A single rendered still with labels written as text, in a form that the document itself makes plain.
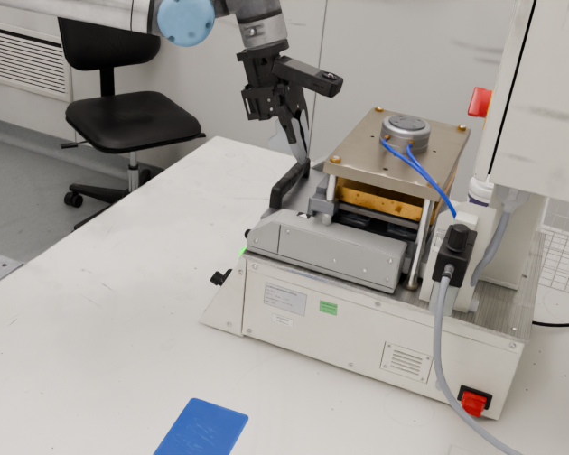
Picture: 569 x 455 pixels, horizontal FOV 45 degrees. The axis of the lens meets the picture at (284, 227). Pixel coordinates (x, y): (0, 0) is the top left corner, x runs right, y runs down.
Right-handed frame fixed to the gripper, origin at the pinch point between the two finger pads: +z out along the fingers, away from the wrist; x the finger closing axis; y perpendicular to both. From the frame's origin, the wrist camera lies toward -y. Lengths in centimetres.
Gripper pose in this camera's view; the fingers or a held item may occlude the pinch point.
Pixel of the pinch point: (304, 156)
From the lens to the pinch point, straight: 121.9
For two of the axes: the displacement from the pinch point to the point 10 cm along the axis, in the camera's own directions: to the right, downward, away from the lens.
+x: -3.8, 4.4, -8.1
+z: 2.3, 9.0, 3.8
